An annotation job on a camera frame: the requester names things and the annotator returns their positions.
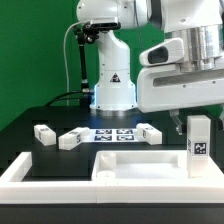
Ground white camera cable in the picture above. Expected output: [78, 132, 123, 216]
[63, 20, 91, 93]

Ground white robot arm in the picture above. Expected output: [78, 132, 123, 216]
[76, 0, 224, 119]

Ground black camera on mount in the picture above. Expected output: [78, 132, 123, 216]
[83, 22, 121, 34]

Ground white U-shaped fence frame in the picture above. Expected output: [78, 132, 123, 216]
[0, 152, 224, 204]

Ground marker tag sheet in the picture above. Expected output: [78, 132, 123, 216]
[83, 128, 144, 143]

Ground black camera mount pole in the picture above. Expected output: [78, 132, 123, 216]
[73, 27, 93, 107]

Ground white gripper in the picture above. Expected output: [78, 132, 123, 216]
[137, 38, 224, 135]

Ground white desk tabletop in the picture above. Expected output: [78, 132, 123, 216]
[91, 150, 224, 182]

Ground black cables on table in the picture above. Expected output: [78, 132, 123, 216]
[44, 90, 84, 107]

